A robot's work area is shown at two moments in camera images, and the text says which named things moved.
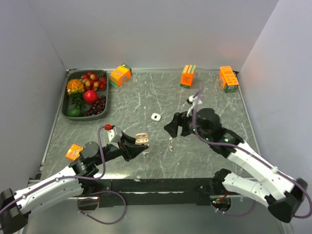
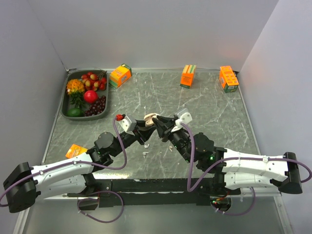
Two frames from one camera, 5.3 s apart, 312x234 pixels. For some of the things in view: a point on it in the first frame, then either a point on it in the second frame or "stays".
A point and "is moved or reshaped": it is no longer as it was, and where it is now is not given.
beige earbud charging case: (142, 138) is moved or reshaped
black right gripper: (181, 118) -> (162, 127)
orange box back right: (228, 79) stays
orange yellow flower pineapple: (75, 88) stays
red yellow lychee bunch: (92, 82) stays
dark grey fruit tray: (67, 104) stays
